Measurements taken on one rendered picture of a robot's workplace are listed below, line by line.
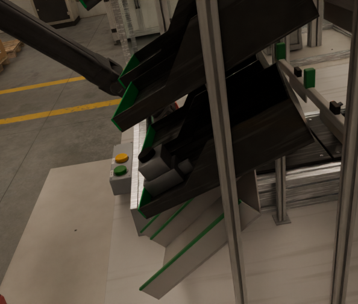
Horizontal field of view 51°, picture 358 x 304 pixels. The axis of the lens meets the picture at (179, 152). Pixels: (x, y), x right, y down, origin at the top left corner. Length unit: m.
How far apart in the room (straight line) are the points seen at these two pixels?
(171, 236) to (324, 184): 0.46
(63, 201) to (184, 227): 0.61
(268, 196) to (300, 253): 0.17
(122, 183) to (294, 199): 0.50
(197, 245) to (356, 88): 0.33
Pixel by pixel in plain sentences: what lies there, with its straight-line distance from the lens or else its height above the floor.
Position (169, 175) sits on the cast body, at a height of 1.23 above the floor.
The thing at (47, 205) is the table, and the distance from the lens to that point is 1.31.
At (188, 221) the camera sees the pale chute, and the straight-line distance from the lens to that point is 0.76.
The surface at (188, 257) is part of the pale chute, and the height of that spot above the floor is 1.10.
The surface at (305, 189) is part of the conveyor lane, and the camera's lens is 1.05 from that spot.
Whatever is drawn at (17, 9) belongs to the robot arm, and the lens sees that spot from 0.87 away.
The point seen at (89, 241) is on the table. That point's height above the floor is 0.86.
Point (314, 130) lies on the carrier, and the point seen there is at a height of 0.97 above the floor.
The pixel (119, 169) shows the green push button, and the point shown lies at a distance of 1.14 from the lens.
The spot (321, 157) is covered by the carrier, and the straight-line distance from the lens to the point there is 1.08.
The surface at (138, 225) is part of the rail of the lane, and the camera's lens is 1.03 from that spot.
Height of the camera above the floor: 1.58
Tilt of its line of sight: 32 degrees down
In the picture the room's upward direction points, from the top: 11 degrees counter-clockwise
